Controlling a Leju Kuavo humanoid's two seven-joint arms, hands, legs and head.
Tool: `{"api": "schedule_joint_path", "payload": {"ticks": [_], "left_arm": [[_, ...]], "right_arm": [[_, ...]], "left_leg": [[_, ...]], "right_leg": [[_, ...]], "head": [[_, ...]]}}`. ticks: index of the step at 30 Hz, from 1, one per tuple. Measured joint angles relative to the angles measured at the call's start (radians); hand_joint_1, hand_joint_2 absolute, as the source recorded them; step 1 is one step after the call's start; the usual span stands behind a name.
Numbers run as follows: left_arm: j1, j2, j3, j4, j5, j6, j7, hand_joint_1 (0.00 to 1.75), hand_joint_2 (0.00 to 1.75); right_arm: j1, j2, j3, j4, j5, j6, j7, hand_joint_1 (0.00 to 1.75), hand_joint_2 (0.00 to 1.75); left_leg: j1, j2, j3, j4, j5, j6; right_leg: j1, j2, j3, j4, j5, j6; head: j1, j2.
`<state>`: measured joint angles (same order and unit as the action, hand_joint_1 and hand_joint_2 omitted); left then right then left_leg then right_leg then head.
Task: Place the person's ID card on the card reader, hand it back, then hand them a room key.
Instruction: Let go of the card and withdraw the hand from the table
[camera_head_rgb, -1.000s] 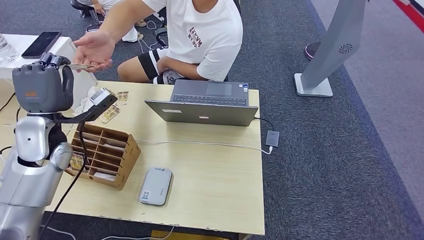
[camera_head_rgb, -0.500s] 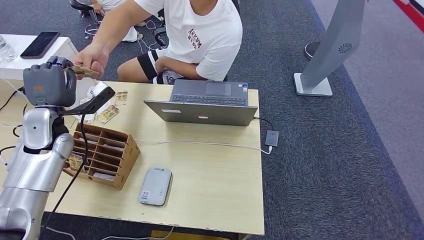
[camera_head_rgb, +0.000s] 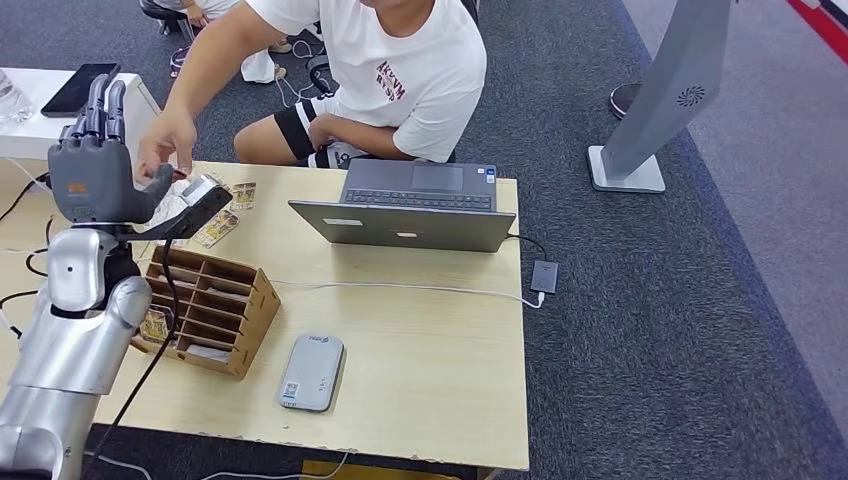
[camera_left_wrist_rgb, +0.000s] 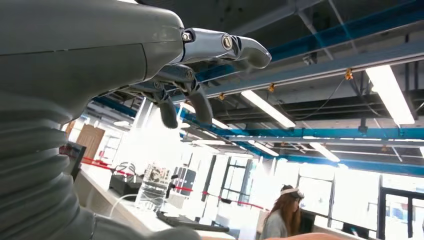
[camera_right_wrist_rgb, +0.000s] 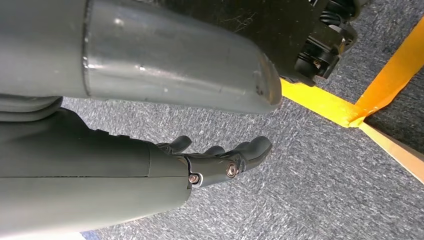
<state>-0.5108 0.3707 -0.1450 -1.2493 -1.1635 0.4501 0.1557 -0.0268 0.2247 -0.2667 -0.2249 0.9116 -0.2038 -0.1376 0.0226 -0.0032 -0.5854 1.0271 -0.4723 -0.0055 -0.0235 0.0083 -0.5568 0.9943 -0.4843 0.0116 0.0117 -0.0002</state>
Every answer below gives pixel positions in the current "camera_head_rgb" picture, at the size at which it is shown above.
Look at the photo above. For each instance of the person's left hand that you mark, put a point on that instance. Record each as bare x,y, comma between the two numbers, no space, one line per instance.
323,131

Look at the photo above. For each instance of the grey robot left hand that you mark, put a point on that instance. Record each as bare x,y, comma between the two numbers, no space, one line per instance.
93,182

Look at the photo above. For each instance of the person's right hand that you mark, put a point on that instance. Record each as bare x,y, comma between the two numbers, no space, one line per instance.
169,139

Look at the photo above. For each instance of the patterned ID card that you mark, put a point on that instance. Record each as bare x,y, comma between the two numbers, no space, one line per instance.
243,197

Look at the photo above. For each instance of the person's left forearm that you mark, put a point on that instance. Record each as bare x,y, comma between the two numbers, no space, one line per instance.
364,138

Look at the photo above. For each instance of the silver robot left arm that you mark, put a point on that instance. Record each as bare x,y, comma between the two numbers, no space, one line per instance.
73,351

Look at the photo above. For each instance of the person's right forearm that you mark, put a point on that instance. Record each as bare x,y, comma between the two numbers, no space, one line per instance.
205,66

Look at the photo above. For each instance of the seated person in background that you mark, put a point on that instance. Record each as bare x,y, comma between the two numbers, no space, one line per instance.
258,66

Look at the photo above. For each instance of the large patterned card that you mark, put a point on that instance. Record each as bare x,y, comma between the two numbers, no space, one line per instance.
218,228

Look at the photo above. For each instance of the patterned card in organizer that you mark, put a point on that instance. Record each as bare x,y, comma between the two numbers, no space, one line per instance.
156,326

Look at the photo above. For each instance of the cardboard card organizer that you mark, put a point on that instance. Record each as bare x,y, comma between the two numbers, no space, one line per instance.
258,311

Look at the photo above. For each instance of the white card in organizer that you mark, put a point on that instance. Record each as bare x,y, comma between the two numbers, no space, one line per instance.
208,352

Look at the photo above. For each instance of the white box stand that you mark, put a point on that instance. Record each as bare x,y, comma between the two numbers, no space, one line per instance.
26,136

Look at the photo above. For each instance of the black smartphone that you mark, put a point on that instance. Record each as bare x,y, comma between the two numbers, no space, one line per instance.
66,96

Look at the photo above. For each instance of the clear water bottle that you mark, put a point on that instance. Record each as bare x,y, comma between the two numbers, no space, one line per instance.
12,99

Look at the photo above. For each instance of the grey laptop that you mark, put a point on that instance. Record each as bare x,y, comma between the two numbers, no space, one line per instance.
403,227

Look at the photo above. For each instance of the chrome stool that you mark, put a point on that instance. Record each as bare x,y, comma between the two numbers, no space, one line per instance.
159,10

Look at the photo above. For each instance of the round black base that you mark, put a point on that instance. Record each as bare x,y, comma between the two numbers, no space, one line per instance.
623,100

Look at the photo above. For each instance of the yellow object under table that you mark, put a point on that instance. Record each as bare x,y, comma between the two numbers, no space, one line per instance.
358,473

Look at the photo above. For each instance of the grey kiosk stand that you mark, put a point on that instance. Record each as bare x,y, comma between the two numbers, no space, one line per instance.
672,86

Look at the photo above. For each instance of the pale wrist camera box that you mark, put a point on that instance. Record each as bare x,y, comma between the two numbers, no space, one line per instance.
199,189

